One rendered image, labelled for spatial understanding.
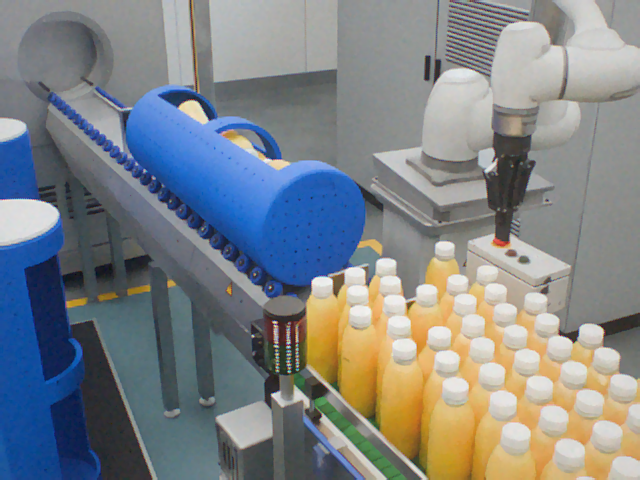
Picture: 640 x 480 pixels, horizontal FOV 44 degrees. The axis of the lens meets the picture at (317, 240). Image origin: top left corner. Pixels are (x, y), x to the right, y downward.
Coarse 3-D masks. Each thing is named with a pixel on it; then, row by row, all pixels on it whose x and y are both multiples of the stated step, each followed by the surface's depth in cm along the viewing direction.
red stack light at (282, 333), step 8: (264, 320) 113; (272, 320) 112; (296, 320) 112; (304, 320) 113; (264, 328) 114; (272, 328) 112; (280, 328) 112; (288, 328) 112; (296, 328) 112; (304, 328) 114; (264, 336) 115; (272, 336) 113; (280, 336) 112; (288, 336) 112; (296, 336) 113; (304, 336) 114; (280, 344) 113; (288, 344) 113
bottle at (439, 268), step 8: (440, 256) 164; (448, 256) 164; (432, 264) 165; (440, 264) 164; (448, 264) 164; (456, 264) 165; (432, 272) 165; (440, 272) 164; (448, 272) 164; (456, 272) 165; (432, 280) 165; (440, 280) 164; (440, 288) 165; (440, 296) 166
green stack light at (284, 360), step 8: (264, 344) 116; (272, 344) 114; (296, 344) 114; (304, 344) 115; (272, 352) 114; (280, 352) 113; (288, 352) 113; (296, 352) 114; (304, 352) 115; (272, 360) 115; (280, 360) 114; (288, 360) 114; (296, 360) 115; (304, 360) 116; (272, 368) 115; (280, 368) 115; (288, 368) 115; (296, 368) 115; (304, 368) 116
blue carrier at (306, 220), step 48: (144, 96) 235; (192, 96) 244; (144, 144) 224; (192, 144) 202; (192, 192) 199; (240, 192) 178; (288, 192) 170; (336, 192) 177; (240, 240) 180; (288, 240) 175; (336, 240) 182
